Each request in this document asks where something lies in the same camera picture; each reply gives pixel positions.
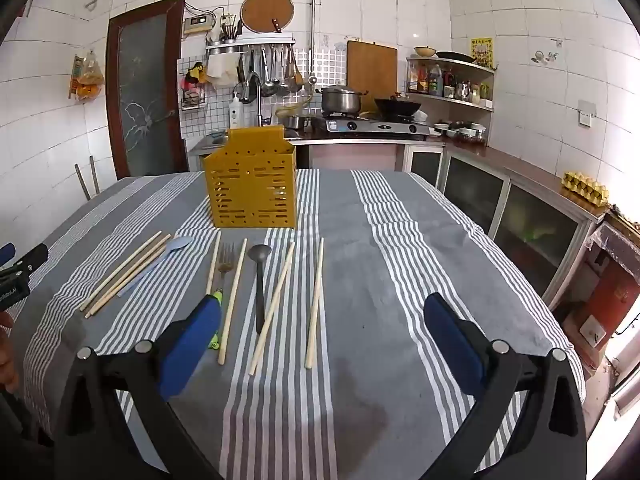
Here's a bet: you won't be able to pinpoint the tray of eggs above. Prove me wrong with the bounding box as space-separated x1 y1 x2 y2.
561 170 610 207

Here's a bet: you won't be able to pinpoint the wooden door with frosted glass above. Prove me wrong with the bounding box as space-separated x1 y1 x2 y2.
105 0 190 181

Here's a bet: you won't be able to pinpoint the person's left hand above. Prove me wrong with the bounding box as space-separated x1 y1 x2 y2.
0 312 20 395

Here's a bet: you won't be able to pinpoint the row of condiment bottles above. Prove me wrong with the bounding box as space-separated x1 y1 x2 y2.
407 62 493 102

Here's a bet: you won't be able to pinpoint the row of hanging kitchen utensils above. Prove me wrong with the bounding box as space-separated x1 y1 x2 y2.
236 45 306 103

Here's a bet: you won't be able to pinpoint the chrome faucet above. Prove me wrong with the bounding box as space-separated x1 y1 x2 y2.
244 72 266 128

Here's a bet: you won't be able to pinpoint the red cabinet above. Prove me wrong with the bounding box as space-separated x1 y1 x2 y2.
575 260 640 361

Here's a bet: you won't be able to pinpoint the yellow hose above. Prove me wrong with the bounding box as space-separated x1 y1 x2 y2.
276 89 321 118

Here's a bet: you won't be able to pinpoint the dark metal spoon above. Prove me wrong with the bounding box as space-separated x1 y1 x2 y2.
247 244 273 335

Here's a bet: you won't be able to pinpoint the black wok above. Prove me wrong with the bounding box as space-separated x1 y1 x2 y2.
374 94 423 117

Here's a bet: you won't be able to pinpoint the metal fork with green handle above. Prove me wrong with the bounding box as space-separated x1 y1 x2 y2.
207 242 237 352

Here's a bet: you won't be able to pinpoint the grey striped tablecloth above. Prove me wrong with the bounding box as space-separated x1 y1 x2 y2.
10 167 587 480

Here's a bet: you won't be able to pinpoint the kitchen cabinet with glass doors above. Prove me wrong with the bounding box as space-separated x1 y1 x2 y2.
402 140 608 311

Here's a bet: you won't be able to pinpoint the corner wall shelf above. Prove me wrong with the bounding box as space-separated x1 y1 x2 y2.
405 55 497 113

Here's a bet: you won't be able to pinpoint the rectangular wooden cutting board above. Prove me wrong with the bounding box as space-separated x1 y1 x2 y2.
346 40 399 100

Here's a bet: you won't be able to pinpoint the hanging plastic bag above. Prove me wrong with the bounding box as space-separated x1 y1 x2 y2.
69 49 105 103

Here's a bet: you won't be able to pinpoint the round wooden cutting board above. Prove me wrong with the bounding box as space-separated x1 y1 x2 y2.
240 0 296 35

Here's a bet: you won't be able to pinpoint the steel gas stove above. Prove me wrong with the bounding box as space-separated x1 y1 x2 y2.
310 114 432 142

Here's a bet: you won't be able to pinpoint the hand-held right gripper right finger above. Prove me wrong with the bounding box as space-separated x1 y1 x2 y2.
422 292 588 480

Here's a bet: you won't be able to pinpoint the white hanging cloth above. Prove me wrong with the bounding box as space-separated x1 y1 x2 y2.
206 54 240 87

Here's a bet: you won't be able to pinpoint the steel cup with dark utensils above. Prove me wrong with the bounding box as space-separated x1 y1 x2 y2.
218 12 243 43

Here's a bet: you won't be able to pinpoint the group of bowls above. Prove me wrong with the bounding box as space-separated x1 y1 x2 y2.
432 120 488 145

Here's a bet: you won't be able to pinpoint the yellow wall poster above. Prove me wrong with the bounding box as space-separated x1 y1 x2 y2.
470 36 495 68

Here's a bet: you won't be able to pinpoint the wire wall basket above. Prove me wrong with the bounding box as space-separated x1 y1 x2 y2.
180 60 207 112

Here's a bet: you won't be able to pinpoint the white lattice wall panel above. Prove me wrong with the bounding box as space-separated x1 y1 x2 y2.
292 46 348 88

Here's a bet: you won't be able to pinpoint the white wall hooks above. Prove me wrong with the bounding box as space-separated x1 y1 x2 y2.
530 39 563 66

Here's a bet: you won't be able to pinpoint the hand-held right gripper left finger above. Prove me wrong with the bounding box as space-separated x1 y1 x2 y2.
52 294 223 480

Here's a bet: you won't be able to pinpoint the yellow perforated utensil holder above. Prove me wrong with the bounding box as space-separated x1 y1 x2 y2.
201 126 299 231

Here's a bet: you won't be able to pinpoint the plastic-covered side table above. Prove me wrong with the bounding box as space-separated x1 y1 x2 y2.
582 207 640 271

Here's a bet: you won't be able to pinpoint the steel pot with lid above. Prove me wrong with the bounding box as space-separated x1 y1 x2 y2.
315 86 370 115

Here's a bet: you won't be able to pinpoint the steel wall rack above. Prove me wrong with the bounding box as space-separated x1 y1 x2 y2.
205 34 297 56

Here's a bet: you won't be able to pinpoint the light blue plastic spoon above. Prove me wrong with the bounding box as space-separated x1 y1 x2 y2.
117 236 193 298

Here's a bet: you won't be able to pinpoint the vertical metal pipe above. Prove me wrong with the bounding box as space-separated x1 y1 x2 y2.
307 0 321 86

